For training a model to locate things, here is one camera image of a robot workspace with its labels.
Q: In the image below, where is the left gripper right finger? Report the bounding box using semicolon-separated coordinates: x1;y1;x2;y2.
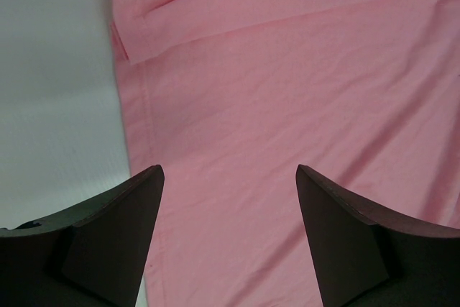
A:
296;165;459;307

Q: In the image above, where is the pink t shirt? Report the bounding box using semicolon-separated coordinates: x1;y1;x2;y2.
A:
112;0;459;306

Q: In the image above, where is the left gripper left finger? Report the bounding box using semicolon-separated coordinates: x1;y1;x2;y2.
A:
1;165;165;306

